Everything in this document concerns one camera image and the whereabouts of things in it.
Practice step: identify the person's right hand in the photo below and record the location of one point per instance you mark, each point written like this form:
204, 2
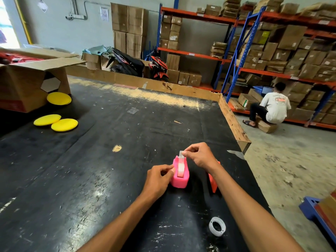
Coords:
203, 157

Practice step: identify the person's left hand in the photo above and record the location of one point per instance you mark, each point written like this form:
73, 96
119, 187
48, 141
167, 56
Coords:
156, 182

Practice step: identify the person's right thumb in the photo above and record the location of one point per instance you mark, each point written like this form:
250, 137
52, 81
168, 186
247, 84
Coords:
188, 155

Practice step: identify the person's left thumb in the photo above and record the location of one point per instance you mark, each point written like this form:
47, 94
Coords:
168, 173

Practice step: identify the pink tape dispenser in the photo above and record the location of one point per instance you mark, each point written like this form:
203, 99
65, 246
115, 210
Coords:
179, 181

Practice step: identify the clear tape roll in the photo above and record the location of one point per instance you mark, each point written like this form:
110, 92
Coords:
181, 167

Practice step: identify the person's right forearm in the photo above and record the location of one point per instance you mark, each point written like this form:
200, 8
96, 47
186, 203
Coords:
249, 212

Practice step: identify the person's left forearm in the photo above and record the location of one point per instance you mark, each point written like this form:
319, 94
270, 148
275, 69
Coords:
118, 228

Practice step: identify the orange plastic tool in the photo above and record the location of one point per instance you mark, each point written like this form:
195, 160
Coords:
212, 183

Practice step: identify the white empty tape core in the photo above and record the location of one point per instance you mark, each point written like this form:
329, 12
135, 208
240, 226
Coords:
210, 228

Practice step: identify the small clear plastic piece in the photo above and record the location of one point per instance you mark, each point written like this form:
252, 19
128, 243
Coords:
132, 111

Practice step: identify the cardboard box seat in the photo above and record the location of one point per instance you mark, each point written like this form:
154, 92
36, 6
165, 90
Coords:
266, 126

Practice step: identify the red and black motorcycle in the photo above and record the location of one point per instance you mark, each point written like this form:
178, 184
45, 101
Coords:
158, 67

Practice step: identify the blue plastic bin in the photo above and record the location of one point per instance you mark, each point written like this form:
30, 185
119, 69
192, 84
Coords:
263, 90

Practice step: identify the orange and blue shelving rack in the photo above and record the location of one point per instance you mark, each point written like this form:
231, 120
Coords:
288, 76
194, 53

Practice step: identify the yellow round foam pad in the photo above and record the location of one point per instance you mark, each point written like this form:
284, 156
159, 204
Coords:
59, 98
64, 125
47, 119

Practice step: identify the tall cardboard box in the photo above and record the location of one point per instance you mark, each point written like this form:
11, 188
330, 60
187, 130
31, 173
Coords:
120, 41
137, 20
119, 17
135, 45

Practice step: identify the shelf stack of small boxes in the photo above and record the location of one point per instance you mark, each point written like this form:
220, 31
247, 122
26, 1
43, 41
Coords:
172, 34

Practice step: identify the blue pallet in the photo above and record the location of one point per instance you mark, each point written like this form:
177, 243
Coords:
311, 209

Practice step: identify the cardboard box with teal cloth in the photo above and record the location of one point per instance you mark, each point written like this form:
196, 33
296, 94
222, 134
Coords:
93, 59

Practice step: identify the shelf load of cardboard boxes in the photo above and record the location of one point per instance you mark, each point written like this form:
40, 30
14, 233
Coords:
301, 57

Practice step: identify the cardboard boxes on pallet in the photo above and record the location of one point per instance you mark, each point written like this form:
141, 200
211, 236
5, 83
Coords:
328, 209

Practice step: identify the white paper notice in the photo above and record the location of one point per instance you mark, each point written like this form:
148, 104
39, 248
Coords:
104, 14
42, 6

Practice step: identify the open cardboard box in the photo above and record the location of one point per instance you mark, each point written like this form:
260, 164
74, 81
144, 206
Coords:
23, 83

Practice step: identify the red packets in box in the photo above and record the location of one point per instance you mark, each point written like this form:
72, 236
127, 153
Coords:
18, 59

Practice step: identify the yellow pipe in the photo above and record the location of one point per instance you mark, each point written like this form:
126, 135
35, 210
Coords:
23, 20

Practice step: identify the grey wall conduit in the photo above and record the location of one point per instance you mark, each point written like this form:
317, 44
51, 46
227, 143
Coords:
75, 16

